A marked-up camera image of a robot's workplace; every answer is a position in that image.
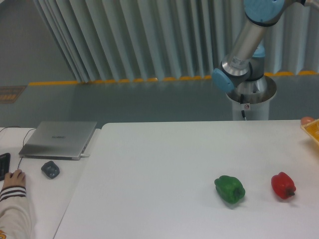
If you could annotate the person's hand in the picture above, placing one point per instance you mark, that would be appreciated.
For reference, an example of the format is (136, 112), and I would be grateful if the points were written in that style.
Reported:
(15, 179)

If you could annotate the cream striped sleeve forearm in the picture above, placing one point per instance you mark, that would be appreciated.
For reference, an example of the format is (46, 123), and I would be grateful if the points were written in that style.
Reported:
(15, 219)

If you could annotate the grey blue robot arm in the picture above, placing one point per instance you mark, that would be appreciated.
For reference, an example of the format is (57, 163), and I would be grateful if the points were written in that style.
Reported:
(236, 67)

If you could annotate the black keyboard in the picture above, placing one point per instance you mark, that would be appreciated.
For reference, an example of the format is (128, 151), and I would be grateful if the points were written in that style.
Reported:
(4, 165)

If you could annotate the silver laptop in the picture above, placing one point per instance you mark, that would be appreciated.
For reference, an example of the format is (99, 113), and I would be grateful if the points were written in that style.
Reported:
(63, 140)

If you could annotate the white folding screen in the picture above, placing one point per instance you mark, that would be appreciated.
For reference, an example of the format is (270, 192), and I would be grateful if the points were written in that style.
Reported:
(127, 40)

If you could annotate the green bell pepper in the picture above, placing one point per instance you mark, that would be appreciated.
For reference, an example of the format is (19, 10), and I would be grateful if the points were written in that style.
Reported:
(230, 189)

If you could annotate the red bell pepper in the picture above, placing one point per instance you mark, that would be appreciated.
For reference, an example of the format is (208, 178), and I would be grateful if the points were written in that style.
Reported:
(283, 185)

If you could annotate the orange round fruit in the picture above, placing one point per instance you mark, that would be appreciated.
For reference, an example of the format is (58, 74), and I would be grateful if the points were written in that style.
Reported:
(306, 120)

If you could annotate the yellow basket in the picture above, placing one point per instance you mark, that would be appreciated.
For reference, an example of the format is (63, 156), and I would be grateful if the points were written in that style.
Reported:
(312, 130)

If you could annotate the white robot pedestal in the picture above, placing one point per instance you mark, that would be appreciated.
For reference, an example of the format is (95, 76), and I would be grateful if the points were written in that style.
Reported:
(251, 99)

